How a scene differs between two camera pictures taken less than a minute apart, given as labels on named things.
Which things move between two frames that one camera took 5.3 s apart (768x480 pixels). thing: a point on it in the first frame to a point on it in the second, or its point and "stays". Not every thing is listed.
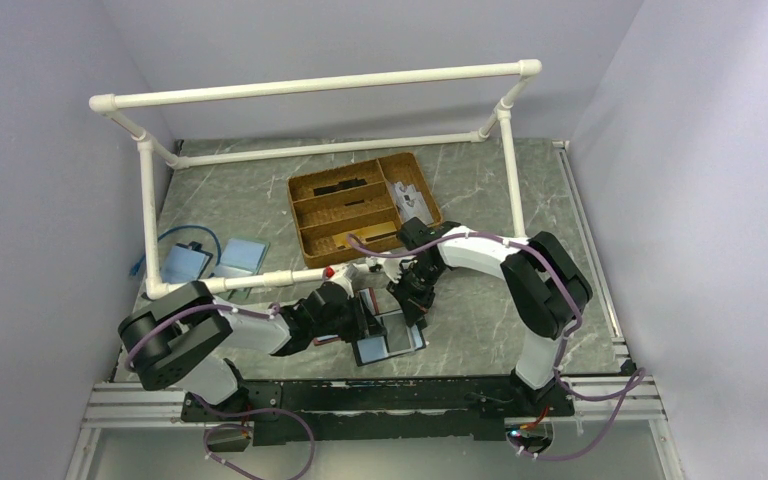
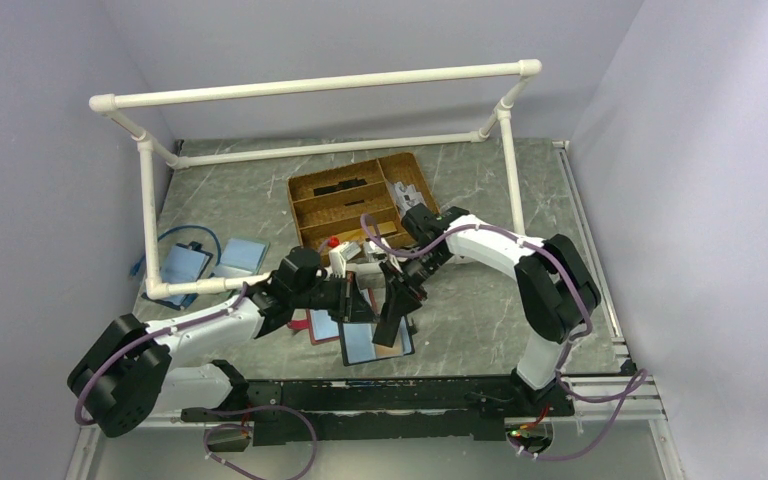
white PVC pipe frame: [161, 287] stays
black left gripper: [346, 335] to [350, 305]
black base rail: [374, 409] stays
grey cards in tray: [411, 204] stays
